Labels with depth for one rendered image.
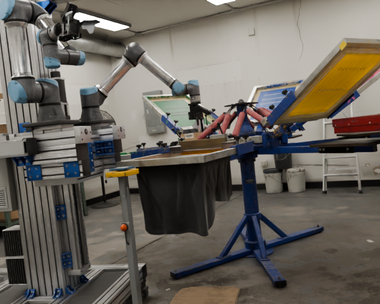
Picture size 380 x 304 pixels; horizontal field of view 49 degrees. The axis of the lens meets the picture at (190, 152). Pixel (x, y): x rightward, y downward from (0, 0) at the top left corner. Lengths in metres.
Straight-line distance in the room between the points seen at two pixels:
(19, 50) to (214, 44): 5.39
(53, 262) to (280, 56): 5.24
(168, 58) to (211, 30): 0.95
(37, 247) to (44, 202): 0.28
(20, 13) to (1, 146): 0.69
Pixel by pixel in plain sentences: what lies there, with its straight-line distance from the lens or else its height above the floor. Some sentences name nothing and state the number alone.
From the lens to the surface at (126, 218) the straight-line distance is 2.32.
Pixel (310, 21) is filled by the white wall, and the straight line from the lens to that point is 6.99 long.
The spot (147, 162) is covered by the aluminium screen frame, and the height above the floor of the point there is 0.97.
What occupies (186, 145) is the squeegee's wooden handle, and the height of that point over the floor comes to 1.03.
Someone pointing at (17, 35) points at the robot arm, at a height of 1.71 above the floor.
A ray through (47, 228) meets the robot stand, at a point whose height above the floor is 0.64.
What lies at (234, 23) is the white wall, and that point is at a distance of 7.36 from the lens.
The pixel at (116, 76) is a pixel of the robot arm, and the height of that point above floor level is 1.55.
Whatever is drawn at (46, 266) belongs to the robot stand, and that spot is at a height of 0.41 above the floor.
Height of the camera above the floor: 1.13
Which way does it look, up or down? 3 degrees down
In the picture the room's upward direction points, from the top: 6 degrees counter-clockwise
